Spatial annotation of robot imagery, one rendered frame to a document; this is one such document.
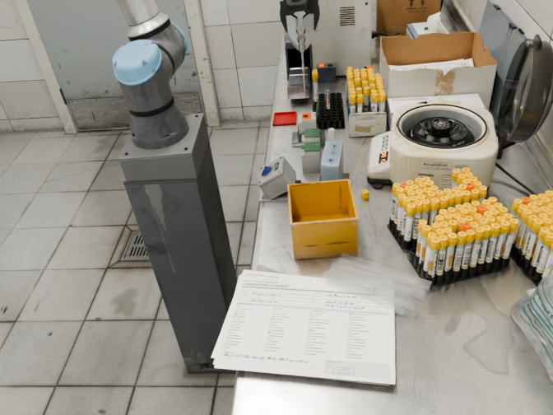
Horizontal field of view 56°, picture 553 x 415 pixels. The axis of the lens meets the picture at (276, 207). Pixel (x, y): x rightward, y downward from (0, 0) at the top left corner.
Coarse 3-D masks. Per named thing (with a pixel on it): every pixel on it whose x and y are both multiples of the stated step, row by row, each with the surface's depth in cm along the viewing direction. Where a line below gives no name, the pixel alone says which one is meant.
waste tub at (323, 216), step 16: (288, 192) 109; (304, 192) 112; (320, 192) 112; (336, 192) 113; (352, 192) 107; (304, 208) 115; (320, 208) 115; (336, 208) 115; (352, 208) 106; (304, 224) 101; (320, 224) 101; (336, 224) 102; (352, 224) 102; (304, 240) 104; (320, 240) 104; (336, 240) 104; (352, 240) 104; (304, 256) 107; (320, 256) 107; (336, 256) 107
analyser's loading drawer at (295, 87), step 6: (294, 66) 172; (300, 66) 172; (306, 66) 171; (294, 72) 164; (300, 72) 164; (306, 72) 164; (294, 78) 160; (300, 78) 160; (306, 78) 160; (288, 84) 162; (294, 84) 162; (300, 84) 161; (306, 84) 161; (288, 90) 157; (294, 90) 157; (300, 90) 157; (306, 90) 157; (288, 96) 158; (294, 96) 158; (300, 96) 158; (306, 96) 158
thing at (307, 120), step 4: (308, 112) 140; (312, 112) 139; (300, 116) 140; (304, 116) 139; (308, 116) 138; (312, 116) 138; (300, 120) 138; (304, 120) 137; (308, 120) 137; (312, 120) 137; (300, 124) 138; (304, 124) 138; (308, 124) 138; (312, 124) 138; (316, 124) 140; (300, 128) 139; (304, 128) 138; (308, 128) 138; (300, 132) 139
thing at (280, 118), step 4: (276, 112) 156; (280, 112) 155; (284, 112) 155; (288, 112) 155; (292, 112) 155; (296, 112) 155; (276, 116) 155; (280, 116) 155; (284, 116) 154; (288, 116) 154; (292, 116) 154; (276, 120) 153; (280, 120) 153; (284, 120) 152; (288, 120) 152; (292, 120) 152; (272, 124) 151; (276, 124) 151; (280, 124) 150; (284, 124) 150; (288, 124) 150; (292, 124) 150
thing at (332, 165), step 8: (328, 144) 122; (336, 144) 122; (328, 152) 119; (336, 152) 119; (328, 160) 117; (336, 160) 117; (328, 168) 116; (336, 168) 116; (320, 176) 128; (328, 176) 117; (336, 176) 117; (344, 176) 127
